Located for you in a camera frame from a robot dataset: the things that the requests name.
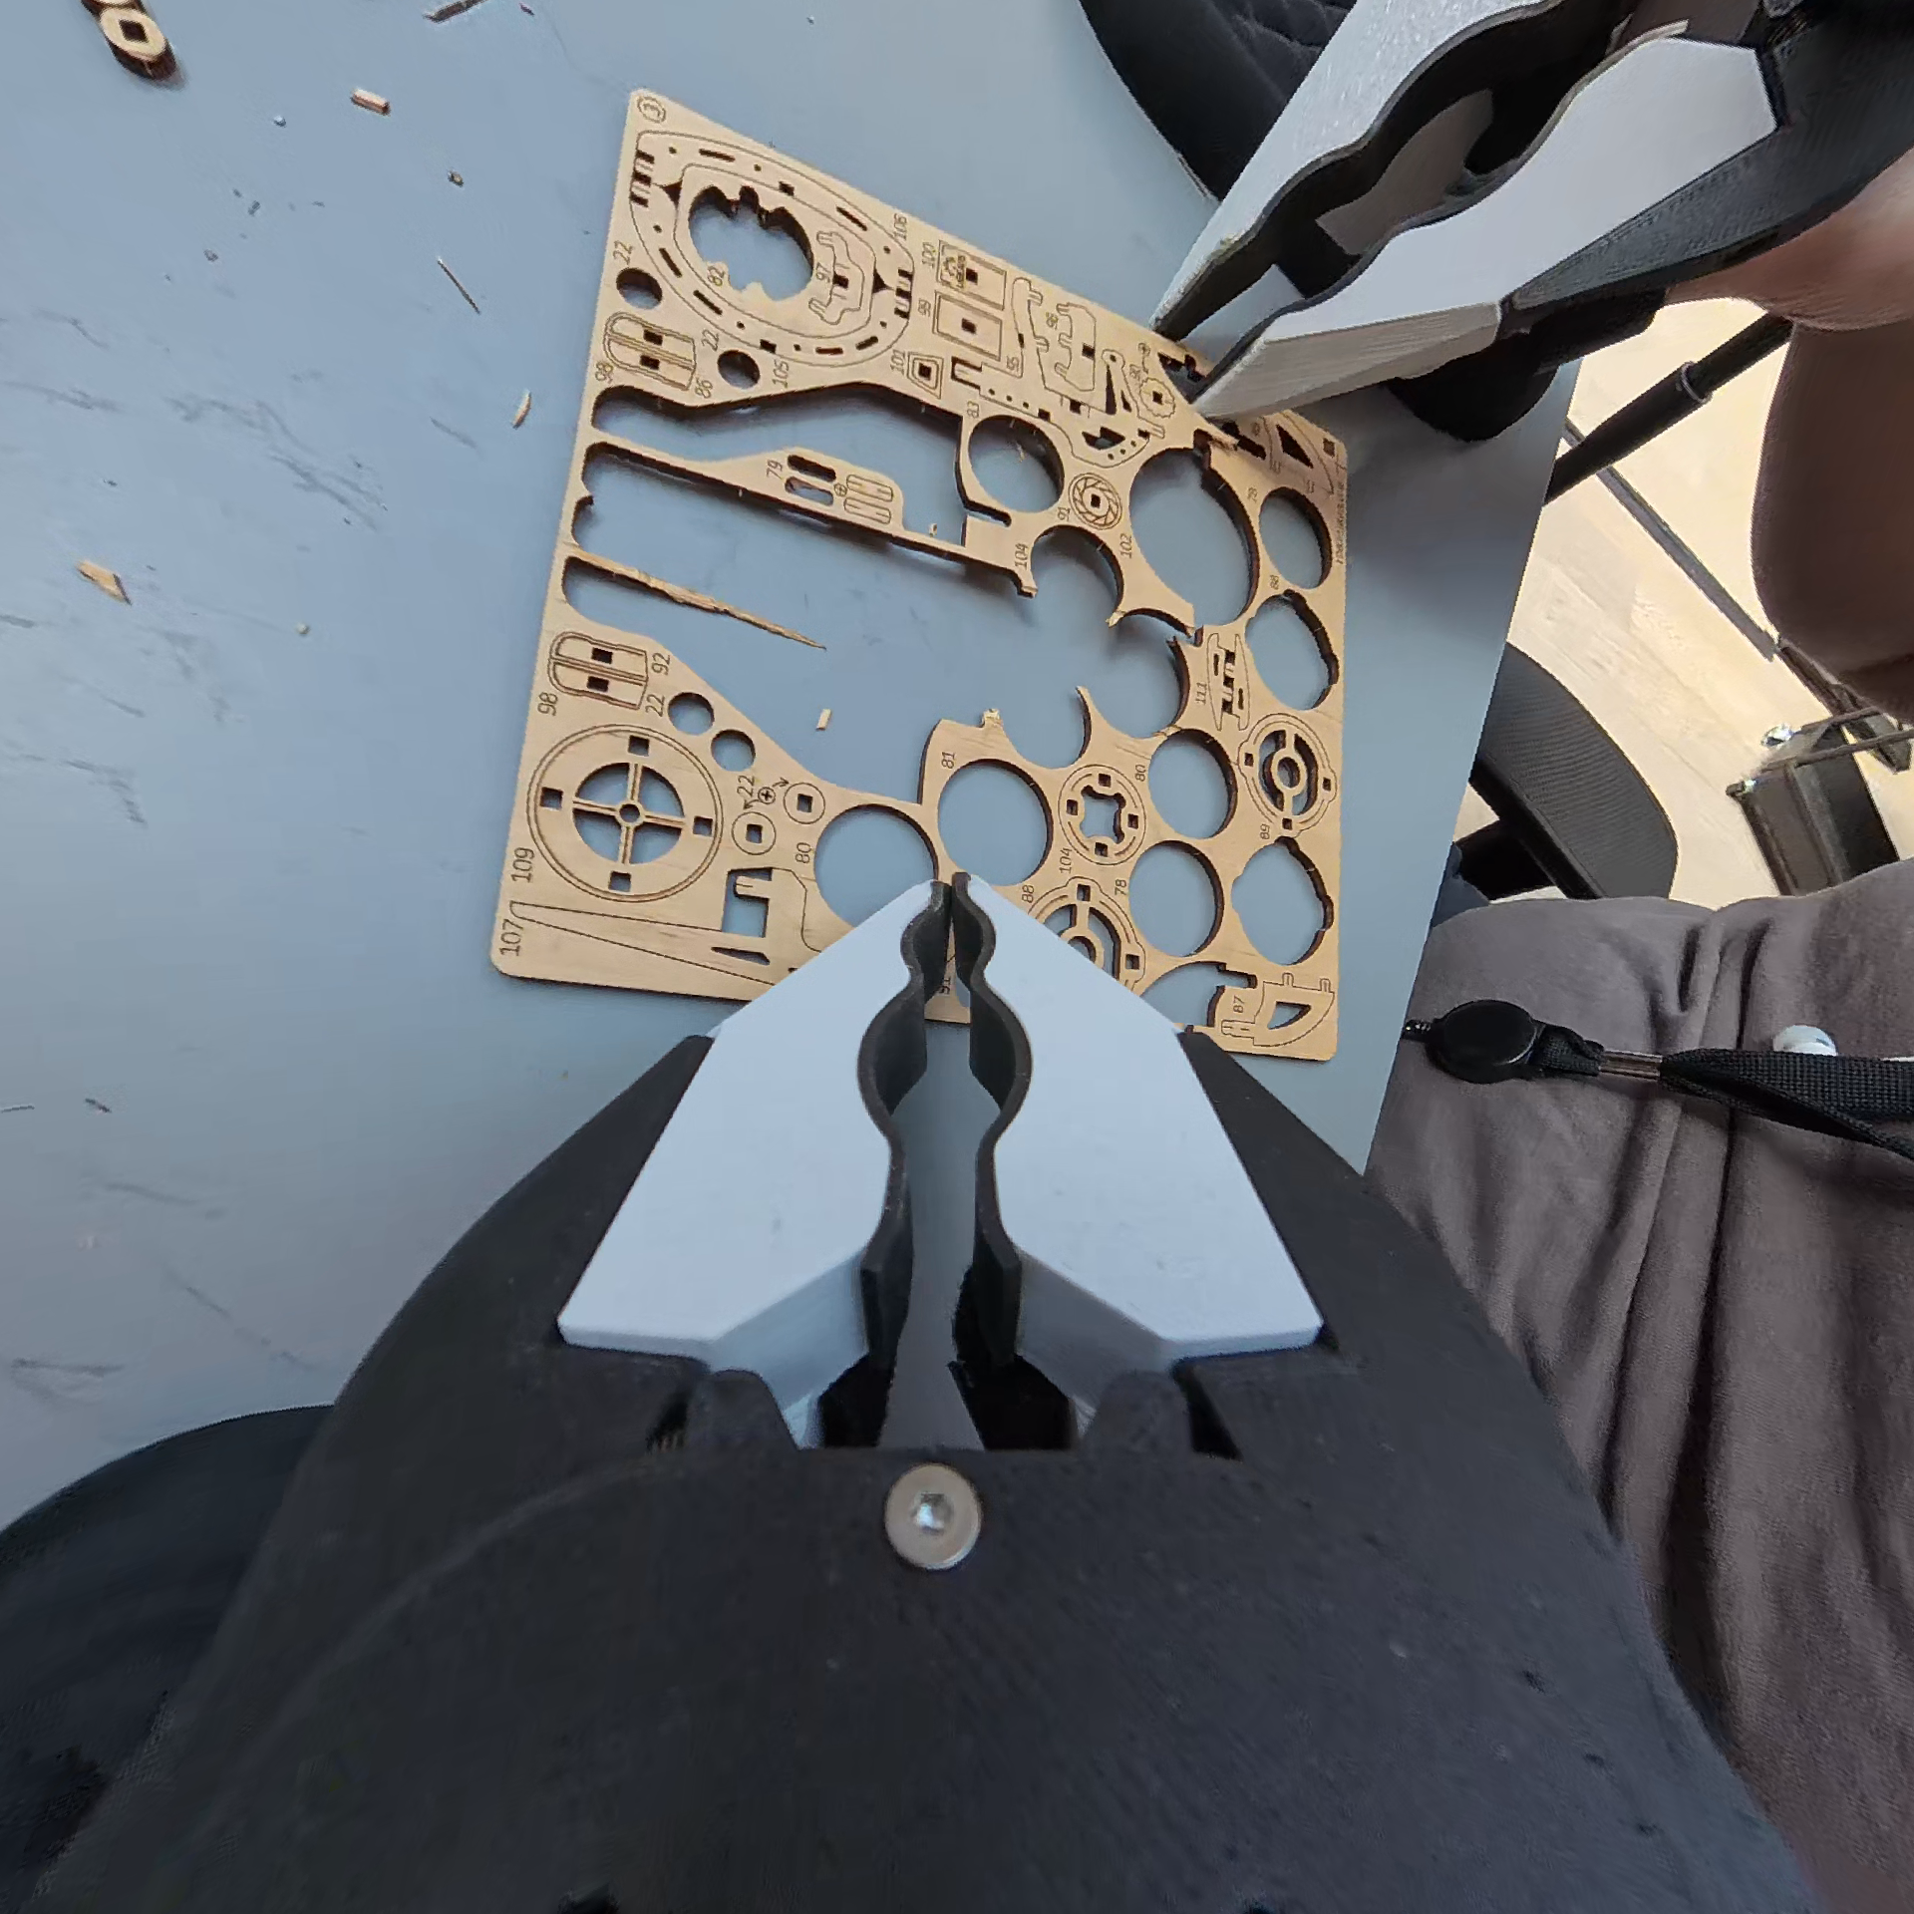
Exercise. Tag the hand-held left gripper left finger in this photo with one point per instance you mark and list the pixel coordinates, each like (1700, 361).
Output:
(731, 1196)

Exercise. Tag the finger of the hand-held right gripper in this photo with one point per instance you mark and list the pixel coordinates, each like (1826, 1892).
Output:
(1495, 239)
(1345, 106)

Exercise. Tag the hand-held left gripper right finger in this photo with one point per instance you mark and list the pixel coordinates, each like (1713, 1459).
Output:
(1150, 1196)

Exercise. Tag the wooden parts sheet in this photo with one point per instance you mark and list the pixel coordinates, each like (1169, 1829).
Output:
(628, 958)

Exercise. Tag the person's right forearm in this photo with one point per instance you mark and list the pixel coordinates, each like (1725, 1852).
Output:
(1855, 450)

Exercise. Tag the small wooden link part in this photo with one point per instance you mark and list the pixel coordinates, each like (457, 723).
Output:
(129, 37)

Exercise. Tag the black mesh office chair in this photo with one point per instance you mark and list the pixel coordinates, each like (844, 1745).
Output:
(1571, 777)

